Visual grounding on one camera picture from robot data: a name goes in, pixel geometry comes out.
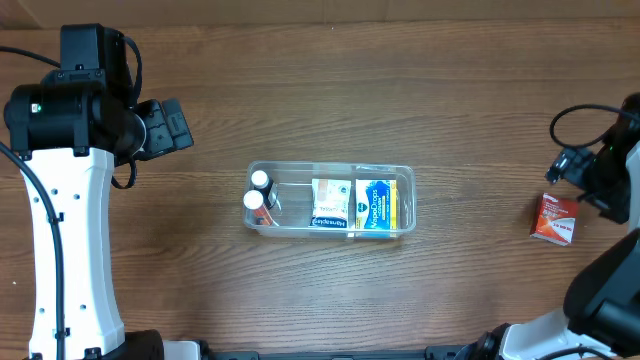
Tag red orange small box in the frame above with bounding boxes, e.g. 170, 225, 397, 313
530, 193, 579, 246

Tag dark bottle white cap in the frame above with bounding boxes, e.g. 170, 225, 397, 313
250, 170, 278, 209

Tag orange tube white cap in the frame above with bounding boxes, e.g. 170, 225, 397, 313
243, 190, 274, 226

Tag white blue Hansaplast box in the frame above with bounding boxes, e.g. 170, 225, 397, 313
310, 178, 351, 229

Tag blue yellow VapoDrops box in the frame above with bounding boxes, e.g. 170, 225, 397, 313
355, 179, 399, 230

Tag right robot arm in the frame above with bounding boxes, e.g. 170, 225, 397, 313
454, 94, 639, 360

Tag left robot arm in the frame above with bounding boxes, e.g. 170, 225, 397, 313
2, 24, 203, 359

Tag clear plastic container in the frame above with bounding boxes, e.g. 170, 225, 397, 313
243, 161, 417, 239

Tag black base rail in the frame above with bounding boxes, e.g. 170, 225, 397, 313
163, 341, 478, 360

